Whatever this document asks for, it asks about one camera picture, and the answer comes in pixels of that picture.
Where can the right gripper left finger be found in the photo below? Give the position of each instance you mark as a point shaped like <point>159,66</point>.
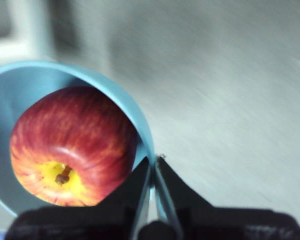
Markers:
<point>90,222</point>

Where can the red yellow apple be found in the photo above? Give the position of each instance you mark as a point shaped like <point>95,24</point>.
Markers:
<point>72,140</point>

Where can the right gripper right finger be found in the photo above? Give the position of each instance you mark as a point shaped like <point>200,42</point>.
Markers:
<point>227,225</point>

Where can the cream toaster oven housing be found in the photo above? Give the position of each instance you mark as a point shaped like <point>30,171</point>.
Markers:
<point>27,32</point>

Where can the blue bowl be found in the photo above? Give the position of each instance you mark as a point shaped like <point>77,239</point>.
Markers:
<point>5,105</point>

